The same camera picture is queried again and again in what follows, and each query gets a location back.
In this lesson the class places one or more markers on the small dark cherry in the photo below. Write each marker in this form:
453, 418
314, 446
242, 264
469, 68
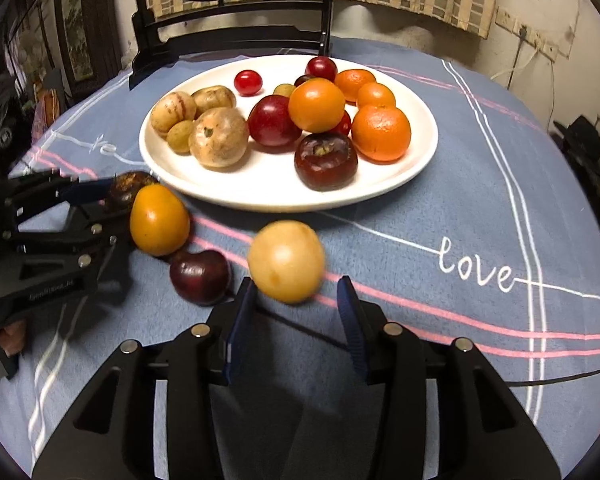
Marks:
304, 80

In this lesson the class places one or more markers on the orange snack packet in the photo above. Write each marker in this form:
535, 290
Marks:
47, 107

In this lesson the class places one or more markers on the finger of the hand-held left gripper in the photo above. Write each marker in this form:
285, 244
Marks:
97, 232
87, 188

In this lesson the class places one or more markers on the red plum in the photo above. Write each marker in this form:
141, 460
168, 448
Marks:
321, 67

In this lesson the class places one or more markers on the red apple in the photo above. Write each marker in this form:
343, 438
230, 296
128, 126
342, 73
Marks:
274, 122

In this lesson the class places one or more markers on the textured orange mandarin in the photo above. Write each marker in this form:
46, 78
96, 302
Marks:
355, 81

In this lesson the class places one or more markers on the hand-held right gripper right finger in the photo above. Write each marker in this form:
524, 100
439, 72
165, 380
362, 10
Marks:
352, 330

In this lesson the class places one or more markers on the dark brown wrinkled mangosteen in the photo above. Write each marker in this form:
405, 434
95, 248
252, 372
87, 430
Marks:
127, 187

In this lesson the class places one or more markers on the round fish picture stand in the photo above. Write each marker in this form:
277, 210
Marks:
142, 35

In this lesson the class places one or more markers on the black bag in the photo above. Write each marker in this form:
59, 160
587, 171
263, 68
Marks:
577, 132

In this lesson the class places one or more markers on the large pale speckled pomegranate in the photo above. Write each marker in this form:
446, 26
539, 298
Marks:
218, 137

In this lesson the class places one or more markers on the yellow-orange round tomato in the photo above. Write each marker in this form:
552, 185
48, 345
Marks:
159, 220

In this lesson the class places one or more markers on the white wall socket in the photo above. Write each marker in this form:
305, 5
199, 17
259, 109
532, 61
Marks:
526, 35
551, 50
505, 17

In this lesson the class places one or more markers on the small smooth orange mandarin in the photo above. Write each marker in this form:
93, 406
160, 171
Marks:
378, 95

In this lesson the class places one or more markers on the person's left hand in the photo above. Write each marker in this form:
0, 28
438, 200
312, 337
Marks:
11, 337

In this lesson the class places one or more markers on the tan round passion fruit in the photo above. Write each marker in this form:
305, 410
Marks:
286, 260

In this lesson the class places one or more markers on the tan striped pepino melon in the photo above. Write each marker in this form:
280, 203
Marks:
172, 112

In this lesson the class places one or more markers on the small tan longan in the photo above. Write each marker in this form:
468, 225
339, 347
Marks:
181, 136

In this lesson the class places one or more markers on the dark purple plum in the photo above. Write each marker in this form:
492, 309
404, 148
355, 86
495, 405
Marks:
200, 270

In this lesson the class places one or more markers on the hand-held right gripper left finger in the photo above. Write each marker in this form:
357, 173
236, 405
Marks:
240, 330

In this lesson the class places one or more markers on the large orange mandarin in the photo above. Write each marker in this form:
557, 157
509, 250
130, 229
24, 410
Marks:
381, 132

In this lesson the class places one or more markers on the white crumpled plastic sheet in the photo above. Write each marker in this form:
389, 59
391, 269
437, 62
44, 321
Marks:
420, 37

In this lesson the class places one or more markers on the maroon mangosteen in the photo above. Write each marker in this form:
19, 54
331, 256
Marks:
325, 160

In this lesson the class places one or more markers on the red cherry tomato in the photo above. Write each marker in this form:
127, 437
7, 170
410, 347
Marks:
345, 125
247, 82

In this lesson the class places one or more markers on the white oval plate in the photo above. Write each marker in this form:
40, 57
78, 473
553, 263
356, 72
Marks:
260, 180

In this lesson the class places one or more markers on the dark framed picture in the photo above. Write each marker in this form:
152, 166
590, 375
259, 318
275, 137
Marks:
75, 35

